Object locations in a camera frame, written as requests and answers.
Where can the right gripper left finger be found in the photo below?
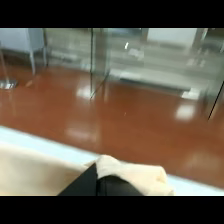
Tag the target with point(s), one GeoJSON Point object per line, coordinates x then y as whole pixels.
{"type": "Point", "coordinates": [85, 185]}

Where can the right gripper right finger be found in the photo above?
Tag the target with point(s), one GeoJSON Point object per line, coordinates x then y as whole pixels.
{"type": "Point", "coordinates": [116, 187]}

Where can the cream shirt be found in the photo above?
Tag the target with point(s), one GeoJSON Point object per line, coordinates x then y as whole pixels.
{"type": "Point", "coordinates": [36, 173]}

